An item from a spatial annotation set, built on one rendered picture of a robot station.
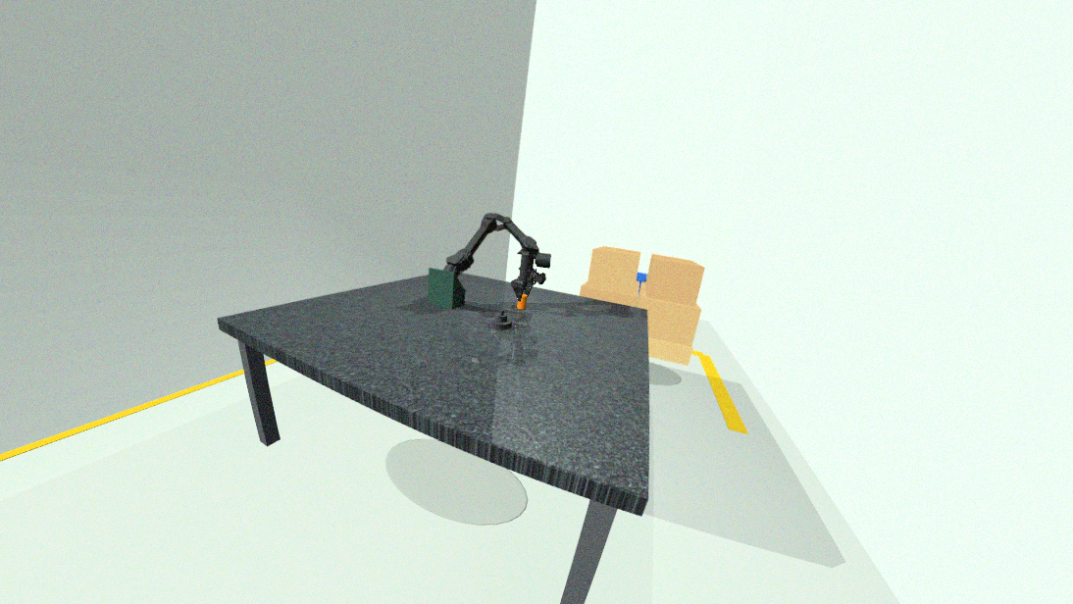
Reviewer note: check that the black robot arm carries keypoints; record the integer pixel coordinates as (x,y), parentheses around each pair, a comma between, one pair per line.
(463,259)

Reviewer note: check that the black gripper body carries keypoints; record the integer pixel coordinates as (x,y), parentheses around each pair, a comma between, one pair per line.
(523,278)

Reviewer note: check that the grey round pedestal with short shaft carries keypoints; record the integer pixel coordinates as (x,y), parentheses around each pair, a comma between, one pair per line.
(500,321)

